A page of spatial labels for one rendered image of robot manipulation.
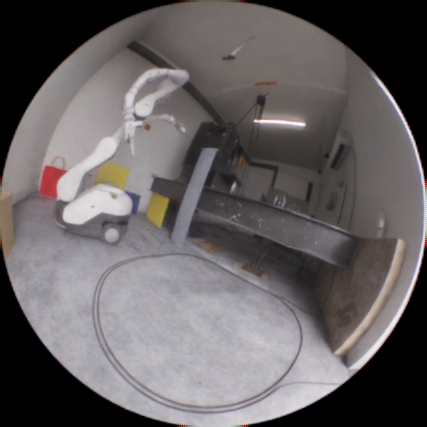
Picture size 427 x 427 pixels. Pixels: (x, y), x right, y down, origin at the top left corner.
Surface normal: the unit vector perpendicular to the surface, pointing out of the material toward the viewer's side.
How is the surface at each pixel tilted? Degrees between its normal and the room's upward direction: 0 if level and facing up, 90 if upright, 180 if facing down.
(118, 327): 0
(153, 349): 0
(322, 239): 90
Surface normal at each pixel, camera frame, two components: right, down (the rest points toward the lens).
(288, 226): -0.54, -0.15
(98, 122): 0.77, 0.30
